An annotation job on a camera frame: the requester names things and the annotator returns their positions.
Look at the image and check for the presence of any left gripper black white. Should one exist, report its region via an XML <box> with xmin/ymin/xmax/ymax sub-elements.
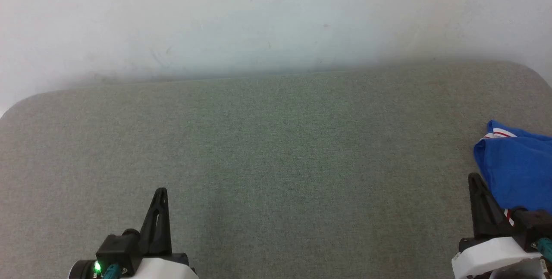
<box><xmin>68</xmin><ymin>188</ymin><xmax>200</xmax><ymax>279</ymax></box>

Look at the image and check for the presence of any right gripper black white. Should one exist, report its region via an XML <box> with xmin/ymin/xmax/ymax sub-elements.
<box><xmin>452</xmin><ymin>173</ymin><xmax>552</xmax><ymax>279</ymax></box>

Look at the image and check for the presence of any grey fabric sofa cushion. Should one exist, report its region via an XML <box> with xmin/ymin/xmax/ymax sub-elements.
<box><xmin>0</xmin><ymin>60</ymin><xmax>552</xmax><ymax>279</ymax></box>

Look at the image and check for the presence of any blue garment white red trim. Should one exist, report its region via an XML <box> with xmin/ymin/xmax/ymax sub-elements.
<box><xmin>474</xmin><ymin>120</ymin><xmax>552</xmax><ymax>227</ymax></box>

